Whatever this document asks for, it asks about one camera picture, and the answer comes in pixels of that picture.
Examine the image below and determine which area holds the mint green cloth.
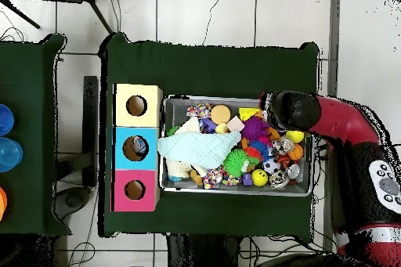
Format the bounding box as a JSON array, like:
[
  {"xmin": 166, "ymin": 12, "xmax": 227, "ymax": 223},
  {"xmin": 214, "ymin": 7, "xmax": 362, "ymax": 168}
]
[{"xmin": 156, "ymin": 130, "xmax": 243, "ymax": 171}]

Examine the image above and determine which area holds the clear plastic wrapper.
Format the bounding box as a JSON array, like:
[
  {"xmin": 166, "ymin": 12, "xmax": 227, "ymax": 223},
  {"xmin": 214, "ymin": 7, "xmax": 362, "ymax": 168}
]
[{"xmin": 132, "ymin": 140, "xmax": 149, "ymax": 157}]

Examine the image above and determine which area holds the clear mesh bin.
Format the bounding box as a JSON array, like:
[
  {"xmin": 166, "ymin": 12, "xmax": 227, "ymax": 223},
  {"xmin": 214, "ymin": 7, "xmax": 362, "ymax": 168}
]
[{"xmin": 161, "ymin": 96, "xmax": 316, "ymax": 197}]

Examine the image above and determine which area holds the wooden three-hole sorting box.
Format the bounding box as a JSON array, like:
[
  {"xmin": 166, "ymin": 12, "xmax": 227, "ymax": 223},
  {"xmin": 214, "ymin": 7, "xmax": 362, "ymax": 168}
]
[{"xmin": 112, "ymin": 83, "xmax": 164, "ymax": 213}]

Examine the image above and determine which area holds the purple spiky ball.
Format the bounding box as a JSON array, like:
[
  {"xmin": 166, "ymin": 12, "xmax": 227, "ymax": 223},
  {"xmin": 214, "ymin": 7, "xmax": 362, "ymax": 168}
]
[{"xmin": 241, "ymin": 115, "xmax": 271, "ymax": 143}]

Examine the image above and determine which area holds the wooden cube block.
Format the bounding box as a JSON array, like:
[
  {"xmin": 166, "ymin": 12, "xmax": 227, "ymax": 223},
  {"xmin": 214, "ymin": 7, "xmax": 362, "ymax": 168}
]
[{"xmin": 226, "ymin": 115, "xmax": 245, "ymax": 135}]

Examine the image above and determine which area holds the orange round disc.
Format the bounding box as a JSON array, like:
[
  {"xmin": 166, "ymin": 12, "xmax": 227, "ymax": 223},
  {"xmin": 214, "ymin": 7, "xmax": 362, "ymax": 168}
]
[{"xmin": 211, "ymin": 104, "xmax": 233, "ymax": 124}]

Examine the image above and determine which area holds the crushed silver can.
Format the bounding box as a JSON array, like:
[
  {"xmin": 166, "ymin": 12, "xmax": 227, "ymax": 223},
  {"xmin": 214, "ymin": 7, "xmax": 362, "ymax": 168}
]
[{"xmin": 273, "ymin": 136, "xmax": 295, "ymax": 156}]

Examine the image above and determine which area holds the green spiky ball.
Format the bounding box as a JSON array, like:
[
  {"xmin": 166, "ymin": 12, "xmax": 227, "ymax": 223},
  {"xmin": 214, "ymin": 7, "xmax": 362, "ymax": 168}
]
[{"xmin": 223, "ymin": 149, "xmax": 251, "ymax": 179}]

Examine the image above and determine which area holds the yellow smiley face ball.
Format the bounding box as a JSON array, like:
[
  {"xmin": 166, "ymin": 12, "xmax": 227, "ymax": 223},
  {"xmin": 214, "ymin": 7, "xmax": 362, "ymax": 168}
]
[{"xmin": 251, "ymin": 169, "xmax": 269, "ymax": 188}]

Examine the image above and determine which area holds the cream knitted cloth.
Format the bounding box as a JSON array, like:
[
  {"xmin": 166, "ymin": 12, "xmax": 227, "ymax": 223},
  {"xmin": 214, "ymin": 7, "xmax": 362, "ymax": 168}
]
[{"xmin": 165, "ymin": 116, "xmax": 203, "ymax": 179}]

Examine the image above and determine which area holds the dark green table cloth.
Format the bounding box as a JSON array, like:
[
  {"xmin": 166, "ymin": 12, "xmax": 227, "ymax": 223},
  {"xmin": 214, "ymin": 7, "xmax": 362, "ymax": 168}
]
[{"xmin": 99, "ymin": 31, "xmax": 320, "ymax": 240}]

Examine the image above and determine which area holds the dark green side-table cloth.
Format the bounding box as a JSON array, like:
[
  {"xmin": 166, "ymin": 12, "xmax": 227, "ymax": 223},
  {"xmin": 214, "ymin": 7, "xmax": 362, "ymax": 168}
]
[{"xmin": 0, "ymin": 34, "xmax": 71, "ymax": 238}]

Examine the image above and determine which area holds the dark blue plastic cup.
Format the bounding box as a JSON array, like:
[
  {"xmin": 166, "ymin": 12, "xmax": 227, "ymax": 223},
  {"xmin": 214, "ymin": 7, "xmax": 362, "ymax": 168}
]
[{"xmin": 0, "ymin": 103, "xmax": 15, "ymax": 137}]

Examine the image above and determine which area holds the light blue plastic cup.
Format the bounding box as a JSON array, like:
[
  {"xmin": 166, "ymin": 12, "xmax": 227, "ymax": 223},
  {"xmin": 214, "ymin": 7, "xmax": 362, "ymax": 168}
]
[{"xmin": 0, "ymin": 137, "xmax": 24, "ymax": 174}]

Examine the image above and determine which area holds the orange plastic cup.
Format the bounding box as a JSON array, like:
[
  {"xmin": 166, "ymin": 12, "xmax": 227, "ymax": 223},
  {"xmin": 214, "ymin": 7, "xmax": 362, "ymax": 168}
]
[{"xmin": 0, "ymin": 186, "xmax": 8, "ymax": 221}]

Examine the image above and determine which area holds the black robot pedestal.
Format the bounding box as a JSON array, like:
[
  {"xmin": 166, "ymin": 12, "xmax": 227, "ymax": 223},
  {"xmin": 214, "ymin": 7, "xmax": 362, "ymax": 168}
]
[{"xmin": 165, "ymin": 234, "xmax": 253, "ymax": 267}]

